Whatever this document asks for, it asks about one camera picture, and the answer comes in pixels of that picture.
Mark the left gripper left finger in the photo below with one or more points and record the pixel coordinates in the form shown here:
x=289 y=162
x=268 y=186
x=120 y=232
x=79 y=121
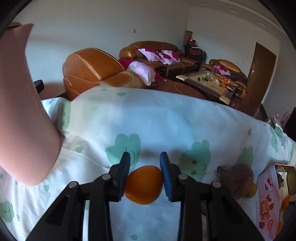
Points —
x=64 y=218

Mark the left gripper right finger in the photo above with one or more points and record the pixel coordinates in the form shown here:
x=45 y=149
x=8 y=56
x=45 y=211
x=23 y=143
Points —
x=205 y=209

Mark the small yellow longan fruit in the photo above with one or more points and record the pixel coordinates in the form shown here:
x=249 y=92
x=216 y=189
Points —
x=252 y=191

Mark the purple passion fruit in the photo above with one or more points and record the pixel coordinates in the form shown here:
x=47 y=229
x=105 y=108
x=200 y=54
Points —
x=237 y=180

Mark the pink Genji biscuit tin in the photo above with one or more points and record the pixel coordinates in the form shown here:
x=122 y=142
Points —
x=276 y=199

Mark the pink electric kettle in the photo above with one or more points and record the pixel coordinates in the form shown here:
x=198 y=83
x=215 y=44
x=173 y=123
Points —
x=30 y=142

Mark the white cloud-print tablecloth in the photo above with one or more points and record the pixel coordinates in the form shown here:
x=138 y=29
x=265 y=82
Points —
x=103 y=122

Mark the glass-top coffee table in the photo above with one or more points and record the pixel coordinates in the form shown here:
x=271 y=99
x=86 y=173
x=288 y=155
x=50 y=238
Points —
x=221 y=88

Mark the brown leather armchair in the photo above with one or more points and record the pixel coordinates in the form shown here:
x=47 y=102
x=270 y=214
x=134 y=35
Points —
x=237 y=76

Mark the armchair floral cushion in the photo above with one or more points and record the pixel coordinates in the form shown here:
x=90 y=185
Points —
x=222 y=70

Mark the brown leather chaise sofa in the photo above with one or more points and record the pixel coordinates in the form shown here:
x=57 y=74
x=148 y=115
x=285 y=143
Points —
x=91 y=67

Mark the brown wooden door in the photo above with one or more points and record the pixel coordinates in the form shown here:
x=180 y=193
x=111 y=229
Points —
x=260 y=73

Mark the pink quilted pillow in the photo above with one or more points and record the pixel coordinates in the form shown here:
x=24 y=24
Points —
x=144 y=71

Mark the stacked dark chairs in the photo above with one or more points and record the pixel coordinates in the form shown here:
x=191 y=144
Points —
x=192 y=49

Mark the brown leather three-seat sofa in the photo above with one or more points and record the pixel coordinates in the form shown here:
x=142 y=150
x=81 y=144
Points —
x=167 y=71

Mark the white magenta floral cushion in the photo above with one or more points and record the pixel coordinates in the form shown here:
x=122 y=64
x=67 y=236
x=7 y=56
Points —
x=151 y=55

